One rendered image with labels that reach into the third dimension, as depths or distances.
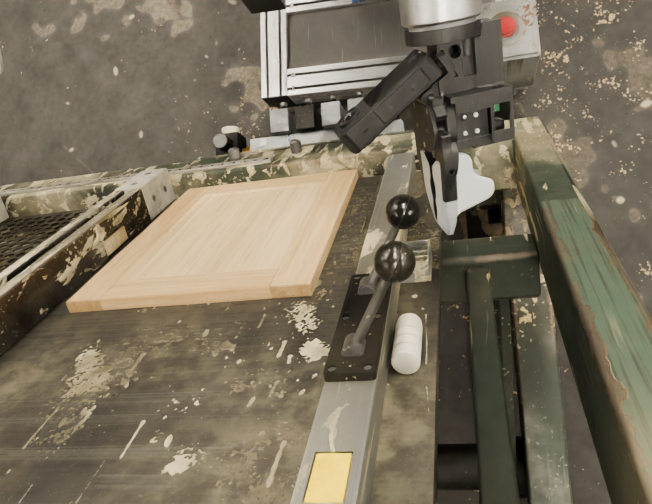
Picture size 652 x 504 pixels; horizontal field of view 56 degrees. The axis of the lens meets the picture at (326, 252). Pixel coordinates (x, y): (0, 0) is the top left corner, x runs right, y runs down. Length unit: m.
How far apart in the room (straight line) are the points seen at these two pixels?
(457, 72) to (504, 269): 0.41
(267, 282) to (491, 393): 0.33
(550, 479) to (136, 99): 1.98
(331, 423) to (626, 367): 0.25
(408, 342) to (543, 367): 0.70
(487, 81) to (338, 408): 0.34
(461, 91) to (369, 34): 1.48
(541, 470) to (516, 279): 0.51
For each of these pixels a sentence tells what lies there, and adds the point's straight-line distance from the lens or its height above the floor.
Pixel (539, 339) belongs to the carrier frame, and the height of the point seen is 0.79.
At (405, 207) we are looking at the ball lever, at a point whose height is 1.46.
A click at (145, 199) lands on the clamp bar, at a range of 1.27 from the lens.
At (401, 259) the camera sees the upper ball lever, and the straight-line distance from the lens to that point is 0.54.
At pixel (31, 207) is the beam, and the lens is 1.58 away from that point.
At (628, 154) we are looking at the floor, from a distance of 2.20.
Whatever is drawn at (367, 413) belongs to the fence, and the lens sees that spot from 0.54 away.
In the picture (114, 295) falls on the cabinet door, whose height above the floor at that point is 1.30.
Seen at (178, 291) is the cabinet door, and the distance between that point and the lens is 0.89.
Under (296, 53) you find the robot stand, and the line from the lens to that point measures 2.13.
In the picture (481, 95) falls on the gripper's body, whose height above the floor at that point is 1.52.
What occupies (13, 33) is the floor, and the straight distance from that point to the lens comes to 3.02.
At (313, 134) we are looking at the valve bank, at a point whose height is 0.74.
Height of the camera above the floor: 2.10
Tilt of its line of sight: 75 degrees down
